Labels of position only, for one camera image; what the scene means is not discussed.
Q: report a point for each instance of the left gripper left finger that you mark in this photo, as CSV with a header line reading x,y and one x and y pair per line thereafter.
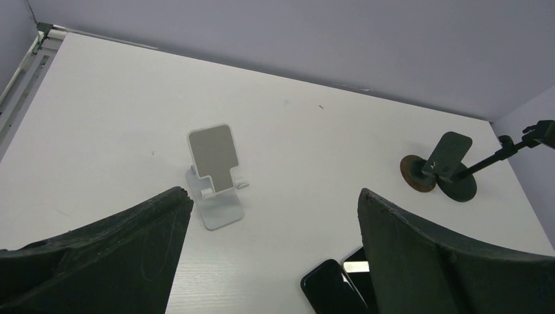
x,y
124,263

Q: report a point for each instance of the black round base stand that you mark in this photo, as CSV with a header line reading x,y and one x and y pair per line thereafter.
x,y
462,187

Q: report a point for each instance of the phone from wooden stand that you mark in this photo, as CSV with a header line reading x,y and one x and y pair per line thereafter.
x,y
357,267

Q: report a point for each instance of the wooden base phone stand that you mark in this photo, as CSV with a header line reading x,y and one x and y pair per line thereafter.
x,y
442,166

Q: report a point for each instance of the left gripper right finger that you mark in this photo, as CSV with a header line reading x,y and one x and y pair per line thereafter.
x,y
418,266

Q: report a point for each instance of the white metal phone stand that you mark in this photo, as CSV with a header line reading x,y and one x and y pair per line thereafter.
x,y
212,179

